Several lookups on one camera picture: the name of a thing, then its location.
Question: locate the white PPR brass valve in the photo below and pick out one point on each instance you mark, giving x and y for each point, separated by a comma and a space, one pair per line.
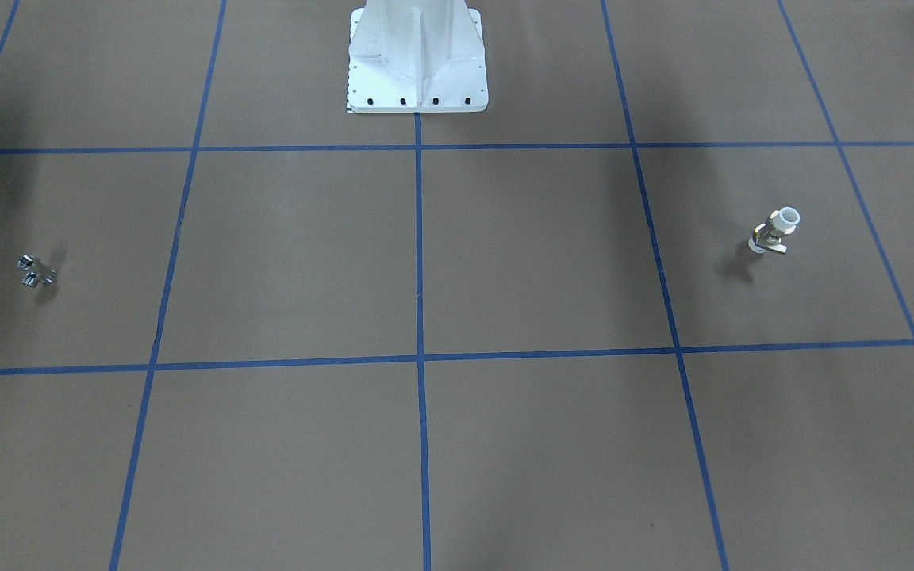
769, 237

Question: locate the chrome metal pipe fitting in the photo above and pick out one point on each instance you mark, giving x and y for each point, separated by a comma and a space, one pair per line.
35, 272

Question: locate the white metal camera stand base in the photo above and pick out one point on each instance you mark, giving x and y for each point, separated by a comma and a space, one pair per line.
416, 57

